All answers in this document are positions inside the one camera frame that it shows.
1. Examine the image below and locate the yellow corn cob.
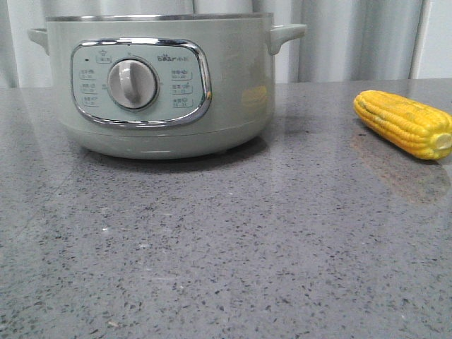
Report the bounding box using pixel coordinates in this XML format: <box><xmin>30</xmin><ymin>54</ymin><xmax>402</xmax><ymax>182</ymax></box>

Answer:
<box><xmin>353</xmin><ymin>90</ymin><xmax>451</xmax><ymax>160</ymax></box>

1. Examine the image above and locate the light green electric cooking pot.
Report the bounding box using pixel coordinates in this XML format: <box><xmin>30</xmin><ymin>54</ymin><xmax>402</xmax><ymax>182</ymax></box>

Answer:
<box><xmin>28</xmin><ymin>13</ymin><xmax>307</xmax><ymax>159</ymax></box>

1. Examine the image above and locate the white pleated curtain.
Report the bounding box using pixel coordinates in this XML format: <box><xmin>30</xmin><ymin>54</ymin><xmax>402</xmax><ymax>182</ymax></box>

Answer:
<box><xmin>1</xmin><ymin>1</ymin><xmax>424</xmax><ymax>88</ymax></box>

